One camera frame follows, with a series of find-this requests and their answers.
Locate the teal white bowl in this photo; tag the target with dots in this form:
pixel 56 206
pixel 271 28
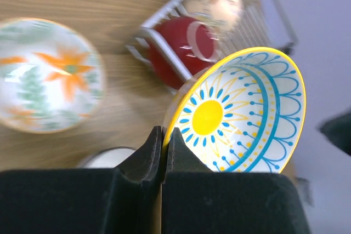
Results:
pixel 107 158

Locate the red bowl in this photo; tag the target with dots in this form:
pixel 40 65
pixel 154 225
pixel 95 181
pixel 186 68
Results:
pixel 192 41

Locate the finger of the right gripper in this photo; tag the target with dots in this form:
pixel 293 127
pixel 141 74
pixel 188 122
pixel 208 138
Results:
pixel 337 131

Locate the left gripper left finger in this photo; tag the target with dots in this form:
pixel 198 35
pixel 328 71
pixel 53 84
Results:
pixel 79 200

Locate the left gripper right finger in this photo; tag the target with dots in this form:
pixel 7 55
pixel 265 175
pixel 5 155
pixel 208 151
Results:
pixel 198 200

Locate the white floral bowl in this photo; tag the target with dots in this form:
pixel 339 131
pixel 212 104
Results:
pixel 52 78

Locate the beige bowl with drawing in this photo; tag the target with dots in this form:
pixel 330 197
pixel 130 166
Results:
pixel 223 15

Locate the cream striped bowl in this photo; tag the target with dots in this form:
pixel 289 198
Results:
pixel 243 114

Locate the wire dish rack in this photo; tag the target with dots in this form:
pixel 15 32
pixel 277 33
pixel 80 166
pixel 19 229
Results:
pixel 263 24

